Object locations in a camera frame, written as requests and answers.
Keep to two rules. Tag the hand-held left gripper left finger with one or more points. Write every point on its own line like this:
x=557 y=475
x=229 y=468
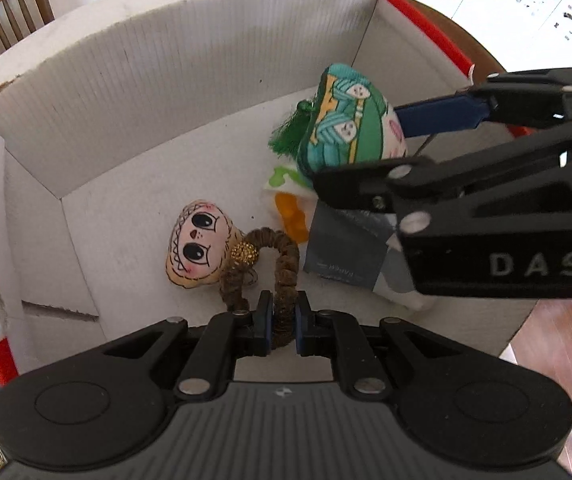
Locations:
x=265 y=324

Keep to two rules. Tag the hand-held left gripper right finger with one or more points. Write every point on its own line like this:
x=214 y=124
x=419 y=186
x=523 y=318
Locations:
x=302 y=331

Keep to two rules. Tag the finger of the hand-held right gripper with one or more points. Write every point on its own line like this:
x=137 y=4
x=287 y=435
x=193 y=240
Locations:
x=440 y=112
x=355 y=187

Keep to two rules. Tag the green patterned sachet with tassel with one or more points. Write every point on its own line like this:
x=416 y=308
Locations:
x=345 y=125

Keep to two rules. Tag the brown scrunchie with doll face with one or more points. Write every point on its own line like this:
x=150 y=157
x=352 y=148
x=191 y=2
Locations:
x=201 y=240

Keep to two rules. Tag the white cardboard box red edges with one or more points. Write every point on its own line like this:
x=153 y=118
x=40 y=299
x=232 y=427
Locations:
x=116 y=85

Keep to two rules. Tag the grey and white packet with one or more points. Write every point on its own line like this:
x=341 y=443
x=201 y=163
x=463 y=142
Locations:
x=341 y=245

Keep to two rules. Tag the white packet orange green print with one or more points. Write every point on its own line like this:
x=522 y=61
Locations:
x=291 y=210

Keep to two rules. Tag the white fridge with magnets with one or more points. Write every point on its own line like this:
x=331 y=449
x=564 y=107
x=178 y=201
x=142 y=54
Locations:
x=530 y=5

